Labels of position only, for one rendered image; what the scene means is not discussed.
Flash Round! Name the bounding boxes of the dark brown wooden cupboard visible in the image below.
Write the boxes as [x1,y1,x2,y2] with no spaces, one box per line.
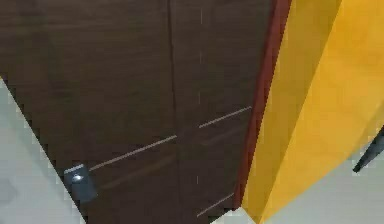
[0,0,293,224]

